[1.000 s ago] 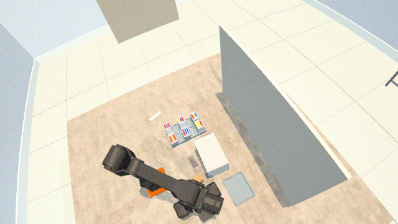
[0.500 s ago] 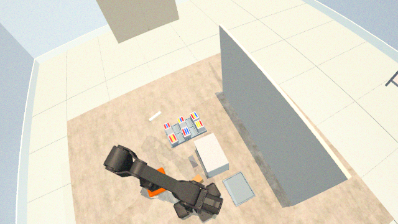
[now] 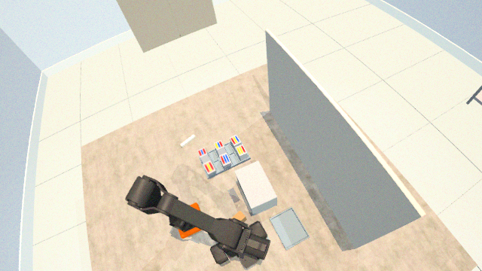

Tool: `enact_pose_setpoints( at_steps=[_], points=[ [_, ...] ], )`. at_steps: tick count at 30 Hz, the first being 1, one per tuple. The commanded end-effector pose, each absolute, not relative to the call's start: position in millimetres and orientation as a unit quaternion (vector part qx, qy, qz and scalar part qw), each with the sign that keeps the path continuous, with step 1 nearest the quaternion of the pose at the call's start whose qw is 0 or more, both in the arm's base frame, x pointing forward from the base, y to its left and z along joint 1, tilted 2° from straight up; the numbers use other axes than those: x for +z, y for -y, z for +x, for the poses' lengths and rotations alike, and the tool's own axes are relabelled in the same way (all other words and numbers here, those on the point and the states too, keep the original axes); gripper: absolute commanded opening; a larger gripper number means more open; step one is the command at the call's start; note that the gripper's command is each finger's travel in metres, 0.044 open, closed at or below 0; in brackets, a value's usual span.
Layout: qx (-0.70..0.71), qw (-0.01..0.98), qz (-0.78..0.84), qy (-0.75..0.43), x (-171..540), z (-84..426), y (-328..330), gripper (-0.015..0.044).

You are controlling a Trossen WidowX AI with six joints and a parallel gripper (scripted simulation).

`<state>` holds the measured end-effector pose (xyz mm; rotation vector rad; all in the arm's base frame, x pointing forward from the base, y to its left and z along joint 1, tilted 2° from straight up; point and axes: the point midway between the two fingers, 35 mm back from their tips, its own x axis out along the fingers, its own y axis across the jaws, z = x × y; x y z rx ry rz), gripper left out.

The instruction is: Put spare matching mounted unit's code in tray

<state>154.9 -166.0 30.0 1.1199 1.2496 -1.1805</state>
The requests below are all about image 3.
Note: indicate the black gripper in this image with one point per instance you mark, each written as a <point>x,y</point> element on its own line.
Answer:
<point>219,253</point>

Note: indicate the large grey wall panel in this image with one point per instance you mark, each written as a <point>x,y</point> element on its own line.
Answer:
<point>365,195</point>

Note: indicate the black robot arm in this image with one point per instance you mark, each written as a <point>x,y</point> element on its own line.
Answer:
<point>145,195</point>

